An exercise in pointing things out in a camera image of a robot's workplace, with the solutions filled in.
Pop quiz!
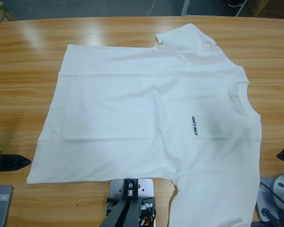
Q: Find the black block with silver connector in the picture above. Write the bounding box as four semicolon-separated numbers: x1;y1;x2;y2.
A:
139;196;156;213

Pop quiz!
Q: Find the cardboard box with blue print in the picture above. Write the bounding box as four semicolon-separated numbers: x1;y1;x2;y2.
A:
240;0;270;17

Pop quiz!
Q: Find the cardboard box with dark lettering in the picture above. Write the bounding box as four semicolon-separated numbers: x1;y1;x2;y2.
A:
257;0;284;19

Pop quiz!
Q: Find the white metal frame leg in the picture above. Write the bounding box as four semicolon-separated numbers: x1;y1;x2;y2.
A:
235;0;249;17
181;0;193;16

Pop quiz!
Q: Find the white T-shirt with UNITREE print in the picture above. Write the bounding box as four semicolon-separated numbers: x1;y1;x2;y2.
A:
26;23;263;227

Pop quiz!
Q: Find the white camera mounting plate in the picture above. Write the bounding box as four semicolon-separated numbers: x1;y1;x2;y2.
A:
106;178;157;227

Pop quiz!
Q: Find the black bracket with silver bolt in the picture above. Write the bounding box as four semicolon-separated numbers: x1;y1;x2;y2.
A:
123;179;140;201

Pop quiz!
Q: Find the wooden pallet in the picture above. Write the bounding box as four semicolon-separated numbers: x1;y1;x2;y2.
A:
0;0;14;23

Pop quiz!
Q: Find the black and silver clamp fitting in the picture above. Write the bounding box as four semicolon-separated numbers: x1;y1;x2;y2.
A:
105;198;119;216

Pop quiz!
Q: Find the long black cable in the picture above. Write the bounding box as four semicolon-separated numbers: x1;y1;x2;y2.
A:
259;182;284;227

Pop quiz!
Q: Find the black and orange cable bundle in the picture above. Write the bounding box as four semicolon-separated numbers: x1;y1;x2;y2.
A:
139;209;158;227

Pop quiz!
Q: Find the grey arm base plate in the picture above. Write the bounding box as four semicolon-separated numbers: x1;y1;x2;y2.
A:
255;177;284;223
0;185;14;227

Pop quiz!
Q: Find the dark camera post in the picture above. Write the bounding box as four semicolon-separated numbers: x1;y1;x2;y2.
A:
101;198;141;227

